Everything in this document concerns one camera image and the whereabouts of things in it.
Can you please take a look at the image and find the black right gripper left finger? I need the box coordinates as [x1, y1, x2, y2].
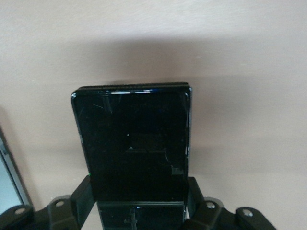
[0, 174, 96, 230]

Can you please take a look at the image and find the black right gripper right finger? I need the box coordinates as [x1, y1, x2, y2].
[184, 177, 276, 230]

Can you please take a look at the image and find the black smartphone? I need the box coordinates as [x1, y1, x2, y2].
[71, 82, 194, 230]

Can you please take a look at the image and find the silver laptop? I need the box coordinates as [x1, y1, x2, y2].
[0, 124, 32, 208]

